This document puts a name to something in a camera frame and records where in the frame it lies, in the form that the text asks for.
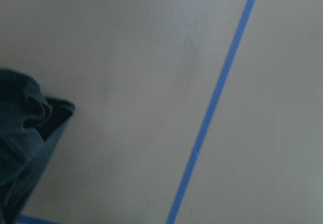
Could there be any black printed t-shirt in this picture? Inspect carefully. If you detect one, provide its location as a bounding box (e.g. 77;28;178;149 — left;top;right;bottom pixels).
1;69;75;223

